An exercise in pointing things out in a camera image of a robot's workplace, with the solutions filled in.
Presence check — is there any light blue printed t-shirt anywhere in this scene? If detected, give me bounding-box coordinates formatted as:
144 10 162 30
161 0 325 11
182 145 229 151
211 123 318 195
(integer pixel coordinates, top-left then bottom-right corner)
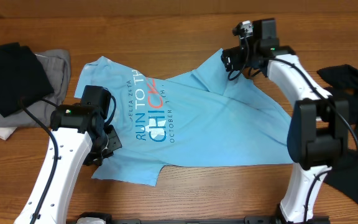
75 51 291 186

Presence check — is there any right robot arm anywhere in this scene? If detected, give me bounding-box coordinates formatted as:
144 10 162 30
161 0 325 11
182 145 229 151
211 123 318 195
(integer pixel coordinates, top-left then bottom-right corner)
221 18 351 224

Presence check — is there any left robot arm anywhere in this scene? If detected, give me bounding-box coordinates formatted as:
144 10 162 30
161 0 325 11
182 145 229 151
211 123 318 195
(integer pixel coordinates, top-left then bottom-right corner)
15 85 122 223

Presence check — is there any grey folded garment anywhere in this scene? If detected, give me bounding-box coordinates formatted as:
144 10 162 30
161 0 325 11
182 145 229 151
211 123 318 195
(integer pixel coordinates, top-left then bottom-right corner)
0 49 71 128

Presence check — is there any black folded garment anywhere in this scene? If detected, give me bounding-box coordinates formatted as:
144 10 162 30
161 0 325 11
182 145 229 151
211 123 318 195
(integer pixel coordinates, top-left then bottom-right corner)
0 42 54 117

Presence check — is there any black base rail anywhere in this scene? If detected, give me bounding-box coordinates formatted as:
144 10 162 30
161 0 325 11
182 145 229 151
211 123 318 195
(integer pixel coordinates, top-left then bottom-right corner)
73 212 331 224

